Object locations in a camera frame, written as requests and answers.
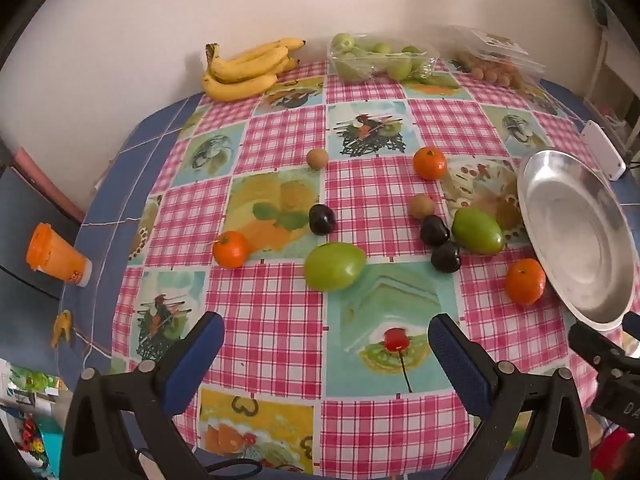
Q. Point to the clear plastic lidded box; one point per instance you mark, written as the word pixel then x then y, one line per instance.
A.
pixel 500 42

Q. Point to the white shelf unit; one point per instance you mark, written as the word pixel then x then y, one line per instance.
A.
pixel 617 85

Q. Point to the white plastic device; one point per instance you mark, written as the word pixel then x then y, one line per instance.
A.
pixel 604 150

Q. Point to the single brown longan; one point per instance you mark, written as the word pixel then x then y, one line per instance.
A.
pixel 421 207
pixel 317 159

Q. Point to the teal wall fixture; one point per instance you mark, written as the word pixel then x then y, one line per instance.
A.
pixel 600 10

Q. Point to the pile of brown longans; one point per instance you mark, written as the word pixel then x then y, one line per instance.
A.
pixel 492 74

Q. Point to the yellow clothes peg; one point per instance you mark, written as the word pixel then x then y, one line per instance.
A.
pixel 62 330

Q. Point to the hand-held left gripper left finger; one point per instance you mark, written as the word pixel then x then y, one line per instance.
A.
pixel 192 360

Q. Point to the yellow banana bunch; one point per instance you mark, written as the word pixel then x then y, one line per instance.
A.
pixel 235 87

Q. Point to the orange lidded cup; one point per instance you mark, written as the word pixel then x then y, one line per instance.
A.
pixel 55 257

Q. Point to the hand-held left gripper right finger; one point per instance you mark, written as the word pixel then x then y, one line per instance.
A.
pixel 457 360

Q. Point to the round metal plate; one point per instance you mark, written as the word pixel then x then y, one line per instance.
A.
pixel 575 230

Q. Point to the dark purple plum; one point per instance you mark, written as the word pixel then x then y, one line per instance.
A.
pixel 434 230
pixel 321 219
pixel 446 257

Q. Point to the pink checkered printed tablecloth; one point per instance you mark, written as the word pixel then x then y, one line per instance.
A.
pixel 280 135

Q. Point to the orange tangerine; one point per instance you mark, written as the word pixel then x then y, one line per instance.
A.
pixel 230 249
pixel 525 281
pixel 430 163

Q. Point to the colourful printed box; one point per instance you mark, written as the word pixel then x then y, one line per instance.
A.
pixel 30 410

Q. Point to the clear plastic fruit tray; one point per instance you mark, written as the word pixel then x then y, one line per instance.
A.
pixel 431 62

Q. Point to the pink board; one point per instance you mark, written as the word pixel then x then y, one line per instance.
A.
pixel 45 180

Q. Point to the pile of small green fruits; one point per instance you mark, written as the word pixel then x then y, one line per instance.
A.
pixel 400 67

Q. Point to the large green oval fruit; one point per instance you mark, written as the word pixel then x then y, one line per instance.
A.
pixel 477 231
pixel 335 266

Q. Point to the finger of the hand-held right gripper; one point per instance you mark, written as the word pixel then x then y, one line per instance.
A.
pixel 634 332
pixel 595 347

